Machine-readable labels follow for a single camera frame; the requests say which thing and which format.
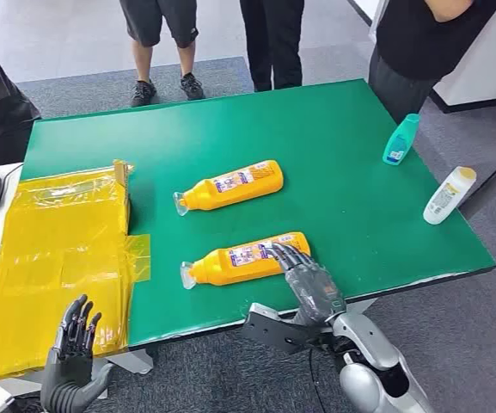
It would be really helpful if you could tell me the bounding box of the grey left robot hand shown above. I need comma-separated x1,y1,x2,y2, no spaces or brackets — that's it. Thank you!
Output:
40,293,115,410

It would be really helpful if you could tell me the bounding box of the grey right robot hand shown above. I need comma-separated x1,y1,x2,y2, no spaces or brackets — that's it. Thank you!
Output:
270,243,347,329

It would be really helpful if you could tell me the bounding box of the orange bottle with clear cap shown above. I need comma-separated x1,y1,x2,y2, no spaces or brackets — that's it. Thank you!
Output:
172,160,285,217
180,231,312,291

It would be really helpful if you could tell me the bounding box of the teal bottle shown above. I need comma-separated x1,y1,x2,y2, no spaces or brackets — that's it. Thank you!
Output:
382,113,421,167

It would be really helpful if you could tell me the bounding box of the white bottle with yellow cap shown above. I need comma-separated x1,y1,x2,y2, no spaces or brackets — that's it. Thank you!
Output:
422,166,477,225

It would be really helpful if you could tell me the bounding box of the white table foot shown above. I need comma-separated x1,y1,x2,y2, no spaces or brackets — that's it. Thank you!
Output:
346,297,378,316
101,348,154,376

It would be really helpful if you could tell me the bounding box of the yellow plastic wrapped box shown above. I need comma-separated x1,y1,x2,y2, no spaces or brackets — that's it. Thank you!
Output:
0,160,151,384

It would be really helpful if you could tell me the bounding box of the person in long trousers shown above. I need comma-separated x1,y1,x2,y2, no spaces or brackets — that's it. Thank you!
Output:
239,0,305,93

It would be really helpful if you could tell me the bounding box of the dark grey bar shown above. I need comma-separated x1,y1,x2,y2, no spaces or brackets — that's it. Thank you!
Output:
460,142,496,220

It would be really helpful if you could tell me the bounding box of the seated person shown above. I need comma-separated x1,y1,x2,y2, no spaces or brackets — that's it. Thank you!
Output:
0,25,42,170

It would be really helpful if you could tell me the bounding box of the person beside white cabinet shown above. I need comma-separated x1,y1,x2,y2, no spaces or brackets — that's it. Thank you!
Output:
368,0,496,125

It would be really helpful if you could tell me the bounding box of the person in shorts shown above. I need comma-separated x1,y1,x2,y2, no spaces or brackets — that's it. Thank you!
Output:
118,0,206,108

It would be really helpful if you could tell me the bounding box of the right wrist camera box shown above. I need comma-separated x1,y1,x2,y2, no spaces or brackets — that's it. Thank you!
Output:
242,302,336,355

